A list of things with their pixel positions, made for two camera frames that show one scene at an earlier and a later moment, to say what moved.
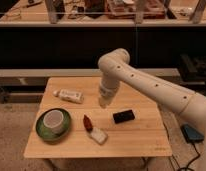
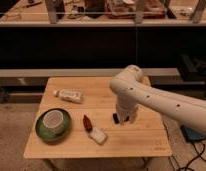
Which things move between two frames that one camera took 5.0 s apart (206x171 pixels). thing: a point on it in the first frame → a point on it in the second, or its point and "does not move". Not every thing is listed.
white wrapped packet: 98,135 does not move
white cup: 54,119 does not move
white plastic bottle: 69,95 does not move
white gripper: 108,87 → 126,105
